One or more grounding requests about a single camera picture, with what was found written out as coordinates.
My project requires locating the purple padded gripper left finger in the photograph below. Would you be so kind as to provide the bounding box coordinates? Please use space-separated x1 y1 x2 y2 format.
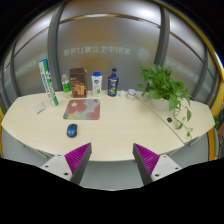
40 142 93 186

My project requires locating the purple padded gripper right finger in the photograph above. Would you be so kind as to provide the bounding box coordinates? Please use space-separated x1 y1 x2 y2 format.
132 143 183 187

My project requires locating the blue computer mouse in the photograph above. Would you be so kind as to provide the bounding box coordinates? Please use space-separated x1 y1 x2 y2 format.
67 124 78 138

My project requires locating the floral mouse pad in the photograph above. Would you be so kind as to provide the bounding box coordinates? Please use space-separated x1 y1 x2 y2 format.
63 99 100 120

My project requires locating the small white packet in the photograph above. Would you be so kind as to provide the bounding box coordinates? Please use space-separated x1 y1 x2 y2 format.
34 102 46 113

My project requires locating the small white jar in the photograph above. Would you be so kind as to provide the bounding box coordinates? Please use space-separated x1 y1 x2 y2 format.
126 89 136 100

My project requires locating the green potted plant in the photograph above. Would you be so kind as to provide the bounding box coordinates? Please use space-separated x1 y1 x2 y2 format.
136 63 193 139

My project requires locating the crumpled white tissue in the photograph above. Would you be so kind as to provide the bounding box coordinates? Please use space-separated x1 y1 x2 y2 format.
118 90 127 98

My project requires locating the green clear plastic bottle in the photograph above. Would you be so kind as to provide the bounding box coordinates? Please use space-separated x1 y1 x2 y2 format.
61 74 72 99

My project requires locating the brown cardboard box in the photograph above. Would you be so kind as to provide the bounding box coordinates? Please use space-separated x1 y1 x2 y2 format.
70 68 87 98

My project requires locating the white bottle blue cap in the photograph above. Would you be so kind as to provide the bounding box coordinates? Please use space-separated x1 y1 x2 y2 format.
92 72 102 96

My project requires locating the dark blue bottle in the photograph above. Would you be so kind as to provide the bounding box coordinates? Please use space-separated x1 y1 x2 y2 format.
108 67 119 97

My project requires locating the white blue shuttlecock tube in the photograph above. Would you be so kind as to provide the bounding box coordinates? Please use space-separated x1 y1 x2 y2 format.
39 59 58 106

